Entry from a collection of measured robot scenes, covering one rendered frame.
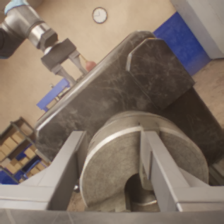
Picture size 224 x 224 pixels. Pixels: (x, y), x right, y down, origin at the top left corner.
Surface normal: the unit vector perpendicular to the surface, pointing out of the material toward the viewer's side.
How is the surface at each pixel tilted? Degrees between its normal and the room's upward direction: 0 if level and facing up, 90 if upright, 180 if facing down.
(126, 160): 90
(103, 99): 90
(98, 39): 90
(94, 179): 90
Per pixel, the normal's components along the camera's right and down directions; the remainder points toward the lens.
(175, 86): -0.02, 0.26
